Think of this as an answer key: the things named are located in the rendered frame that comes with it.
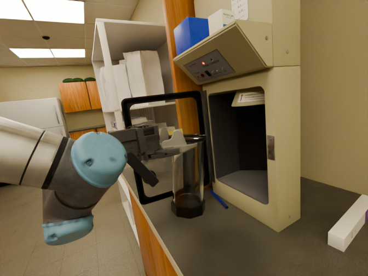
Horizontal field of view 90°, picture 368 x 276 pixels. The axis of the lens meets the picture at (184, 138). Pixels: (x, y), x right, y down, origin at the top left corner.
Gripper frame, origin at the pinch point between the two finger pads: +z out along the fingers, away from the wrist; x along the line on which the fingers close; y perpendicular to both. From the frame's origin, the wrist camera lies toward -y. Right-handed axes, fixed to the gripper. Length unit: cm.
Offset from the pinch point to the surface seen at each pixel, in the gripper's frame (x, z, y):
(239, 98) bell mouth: 0.2, 21.5, 11.1
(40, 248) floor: 186, -95, -123
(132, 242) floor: 133, -7, -122
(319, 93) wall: -3, 62, 9
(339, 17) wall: -9, 62, 35
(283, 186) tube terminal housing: -14.1, 22.7, -15.0
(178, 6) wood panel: 22, 15, 48
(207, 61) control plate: 1.5, 11.3, 23.2
